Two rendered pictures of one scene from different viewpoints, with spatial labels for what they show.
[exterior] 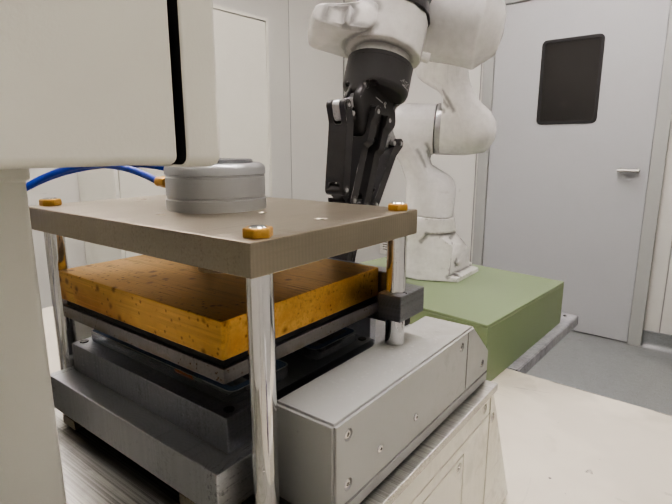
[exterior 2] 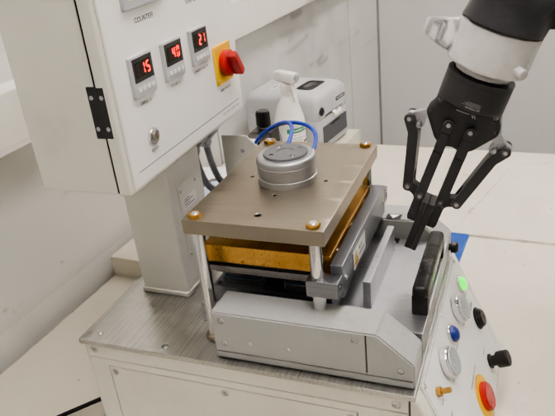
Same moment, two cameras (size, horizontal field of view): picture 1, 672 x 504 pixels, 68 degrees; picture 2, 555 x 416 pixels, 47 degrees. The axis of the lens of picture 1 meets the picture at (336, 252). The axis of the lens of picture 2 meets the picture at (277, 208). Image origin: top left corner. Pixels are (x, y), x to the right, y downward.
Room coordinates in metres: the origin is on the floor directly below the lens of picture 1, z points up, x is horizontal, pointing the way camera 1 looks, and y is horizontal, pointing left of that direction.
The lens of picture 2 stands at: (0.20, -0.65, 1.45)
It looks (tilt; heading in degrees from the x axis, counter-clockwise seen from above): 26 degrees down; 76
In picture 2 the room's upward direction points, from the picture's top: 6 degrees counter-clockwise
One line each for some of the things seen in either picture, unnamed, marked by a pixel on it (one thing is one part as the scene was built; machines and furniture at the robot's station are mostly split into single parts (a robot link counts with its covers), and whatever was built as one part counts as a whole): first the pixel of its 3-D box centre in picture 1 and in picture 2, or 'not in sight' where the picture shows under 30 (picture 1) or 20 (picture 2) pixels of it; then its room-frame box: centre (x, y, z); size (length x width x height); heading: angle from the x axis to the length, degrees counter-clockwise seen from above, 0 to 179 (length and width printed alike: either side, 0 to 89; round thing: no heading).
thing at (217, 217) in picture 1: (171, 241); (273, 188); (0.39, 0.13, 1.08); 0.31 x 0.24 x 0.13; 53
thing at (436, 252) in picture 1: (436, 242); not in sight; (1.17, -0.24, 0.93); 0.22 x 0.19 x 0.14; 136
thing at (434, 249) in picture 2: not in sight; (429, 269); (0.55, -0.02, 0.99); 0.15 x 0.02 x 0.04; 53
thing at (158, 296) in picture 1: (214, 258); (293, 205); (0.41, 0.10, 1.07); 0.22 x 0.17 x 0.10; 53
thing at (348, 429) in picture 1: (403, 388); (314, 337); (0.37, -0.06, 0.97); 0.25 x 0.05 x 0.07; 143
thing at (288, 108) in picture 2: not in sight; (290, 117); (0.65, 0.90, 0.92); 0.09 x 0.08 x 0.25; 114
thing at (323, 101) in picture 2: not in sight; (298, 112); (0.71, 1.05, 0.88); 0.25 x 0.20 x 0.17; 134
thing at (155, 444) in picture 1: (264, 349); (329, 271); (0.44, 0.07, 0.97); 0.30 x 0.22 x 0.08; 143
